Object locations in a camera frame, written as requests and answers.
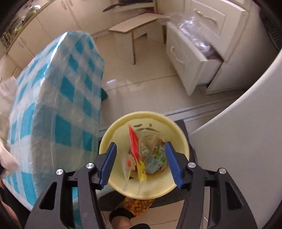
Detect small blue carton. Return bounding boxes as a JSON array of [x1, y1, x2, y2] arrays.
[[145, 142, 166, 175]]

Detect white red plastic bag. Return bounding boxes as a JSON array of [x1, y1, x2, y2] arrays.
[[121, 151, 136, 190]]

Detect clear plastic cookie tray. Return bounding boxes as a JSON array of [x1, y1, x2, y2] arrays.
[[138, 132, 163, 159]]

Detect red yellow snack package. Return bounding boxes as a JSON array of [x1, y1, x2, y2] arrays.
[[129, 125, 147, 182]]

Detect yellow trash bucket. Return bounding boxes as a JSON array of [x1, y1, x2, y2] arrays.
[[99, 112, 190, 199]]

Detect white kitchen base cabinets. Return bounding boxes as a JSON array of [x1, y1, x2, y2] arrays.
[[7, 1, 278, 94]]

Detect blue white checkered tablecloth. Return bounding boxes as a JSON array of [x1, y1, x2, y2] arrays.
[[3, 31, 109, 228]]

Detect white refrigerator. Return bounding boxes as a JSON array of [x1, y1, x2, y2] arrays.
[[188, 55, 281, 228]]

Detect open white drawer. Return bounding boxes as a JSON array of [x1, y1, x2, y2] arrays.
[[166, 22, 223, 96]]

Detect small wooden stool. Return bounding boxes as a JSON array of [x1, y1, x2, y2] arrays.
[[109, 13, 164, 65]]

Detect white rolling shelf cart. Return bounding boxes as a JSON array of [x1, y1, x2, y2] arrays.
[[102, 1, 157, 13]]

